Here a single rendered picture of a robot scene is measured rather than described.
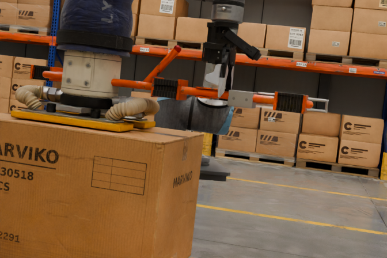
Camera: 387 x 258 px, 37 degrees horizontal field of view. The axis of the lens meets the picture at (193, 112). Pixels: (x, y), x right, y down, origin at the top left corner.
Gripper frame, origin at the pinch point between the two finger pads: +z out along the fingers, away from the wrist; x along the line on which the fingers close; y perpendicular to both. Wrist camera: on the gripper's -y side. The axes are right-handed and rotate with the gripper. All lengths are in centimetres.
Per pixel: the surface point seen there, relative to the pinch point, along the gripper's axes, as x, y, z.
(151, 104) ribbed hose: -1.1, 22.3, 5.4
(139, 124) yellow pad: -3.7, 26.3, 11.9
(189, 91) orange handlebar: 3.7, 9.5, 0.2
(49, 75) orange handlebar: 4, 54, 0
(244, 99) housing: 3.6, -6.3, 0.8
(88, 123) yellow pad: 15.4, 33.6, 11.9
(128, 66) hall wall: -820, 378, -25
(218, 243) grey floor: -233, 47, 106
